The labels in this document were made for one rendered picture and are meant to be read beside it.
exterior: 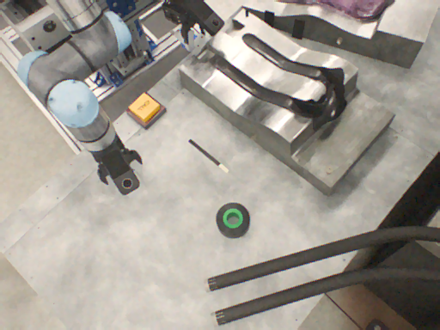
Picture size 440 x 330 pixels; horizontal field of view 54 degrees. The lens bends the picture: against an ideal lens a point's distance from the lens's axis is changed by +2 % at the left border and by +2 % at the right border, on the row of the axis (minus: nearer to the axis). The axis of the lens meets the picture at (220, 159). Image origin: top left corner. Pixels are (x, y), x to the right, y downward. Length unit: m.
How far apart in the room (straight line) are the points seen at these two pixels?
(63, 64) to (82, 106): 0.12
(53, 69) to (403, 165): 0.83
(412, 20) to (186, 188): 0.72
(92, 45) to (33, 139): 1.46
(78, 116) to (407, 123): 0.82
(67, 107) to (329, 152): 0.61
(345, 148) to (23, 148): 1.64
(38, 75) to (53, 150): 1.37
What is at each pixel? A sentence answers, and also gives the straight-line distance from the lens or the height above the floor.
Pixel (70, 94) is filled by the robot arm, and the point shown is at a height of 1.20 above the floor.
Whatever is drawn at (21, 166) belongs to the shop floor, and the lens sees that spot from 2.27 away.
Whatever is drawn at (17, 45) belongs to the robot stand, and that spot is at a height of 0.21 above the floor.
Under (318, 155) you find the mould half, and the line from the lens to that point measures 1.06.
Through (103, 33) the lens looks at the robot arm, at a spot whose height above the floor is 1.18.
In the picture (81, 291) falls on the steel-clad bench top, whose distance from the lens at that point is 1.10.
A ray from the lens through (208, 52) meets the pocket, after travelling 1.22.
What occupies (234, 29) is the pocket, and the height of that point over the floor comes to 0.86.
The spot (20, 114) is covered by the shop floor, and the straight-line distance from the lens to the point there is 2.42.
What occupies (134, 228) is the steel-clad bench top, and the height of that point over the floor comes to 0.80.
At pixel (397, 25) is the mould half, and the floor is 0.91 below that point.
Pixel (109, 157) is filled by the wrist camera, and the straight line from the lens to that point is 0.93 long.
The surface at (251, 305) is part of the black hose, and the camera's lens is 0.97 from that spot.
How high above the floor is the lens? 1.81
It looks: 65 degrees down
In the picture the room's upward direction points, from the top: 11 degrees counter-clockwise
